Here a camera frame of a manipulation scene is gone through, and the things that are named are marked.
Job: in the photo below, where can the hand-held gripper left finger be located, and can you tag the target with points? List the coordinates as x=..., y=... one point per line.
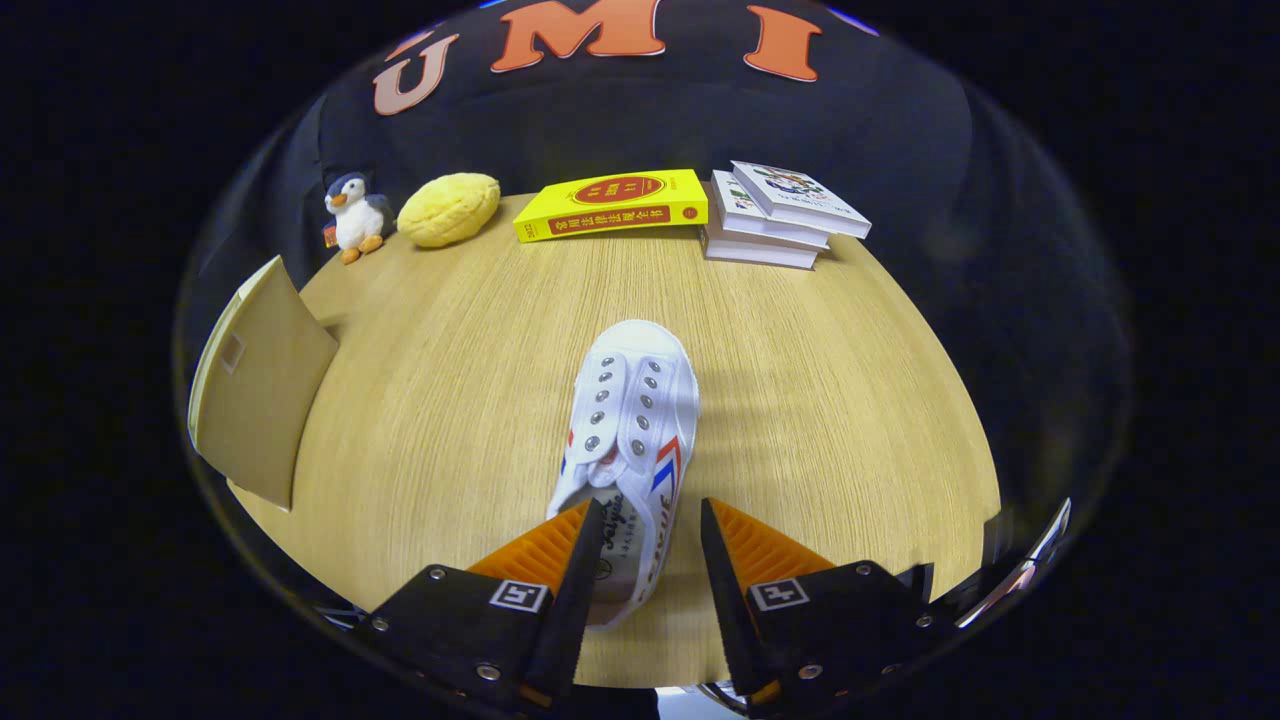
x=580, y=590

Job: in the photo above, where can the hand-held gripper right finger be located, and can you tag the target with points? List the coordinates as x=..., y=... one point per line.
x=725, y=590

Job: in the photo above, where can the white shoe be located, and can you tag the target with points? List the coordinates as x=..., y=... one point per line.
x=640, y=420

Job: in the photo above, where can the beige storage box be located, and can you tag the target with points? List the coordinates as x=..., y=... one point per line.
x=260, y=380

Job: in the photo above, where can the white illustrated book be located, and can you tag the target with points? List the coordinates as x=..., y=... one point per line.
x=745, y=215
x=800, y=195

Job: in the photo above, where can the yellow book red label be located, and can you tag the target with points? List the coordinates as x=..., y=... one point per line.
x=610, y=200

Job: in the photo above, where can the yellow round plush cushion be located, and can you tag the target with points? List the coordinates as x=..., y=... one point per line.
x=448, y=210

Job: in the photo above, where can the penguin plush toy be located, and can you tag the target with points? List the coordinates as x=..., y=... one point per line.
x=355, y=222

